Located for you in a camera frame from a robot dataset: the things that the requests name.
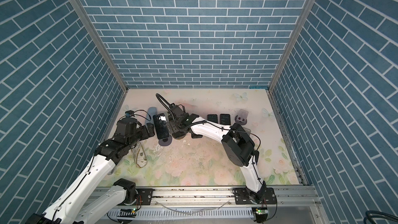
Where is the black phone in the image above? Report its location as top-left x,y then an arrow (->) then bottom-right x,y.
191,133 -> 203,139
153,113 -> 170,142

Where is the teal case phone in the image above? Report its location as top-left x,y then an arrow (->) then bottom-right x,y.
207,114 -> 218,123

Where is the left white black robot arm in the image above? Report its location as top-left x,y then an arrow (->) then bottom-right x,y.
26,111 -> 154,224

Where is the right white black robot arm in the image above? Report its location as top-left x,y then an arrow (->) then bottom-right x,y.
155,93 -> 277,204

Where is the purple case phone stand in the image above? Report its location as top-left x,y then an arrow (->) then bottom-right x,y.
172,131 -> 187,140

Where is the back left phone stand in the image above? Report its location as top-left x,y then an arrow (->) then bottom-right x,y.
158,136 -> 173,147

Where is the grey right phone stand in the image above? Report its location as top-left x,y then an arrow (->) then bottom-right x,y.
234,110 -> 249,125

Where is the middle round phone stand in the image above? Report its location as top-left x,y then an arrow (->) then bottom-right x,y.
243,127 -> 251,135

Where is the grey glasses case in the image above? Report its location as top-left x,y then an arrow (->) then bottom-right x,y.
147,107 -> 158,122

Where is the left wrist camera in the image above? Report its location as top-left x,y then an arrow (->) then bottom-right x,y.
125,110 -> 135,118

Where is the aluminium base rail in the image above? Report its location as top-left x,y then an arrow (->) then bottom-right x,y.
58,185 -> 330,224

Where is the black cable bottom right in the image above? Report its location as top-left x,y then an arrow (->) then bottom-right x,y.
363,211 -> 398,224

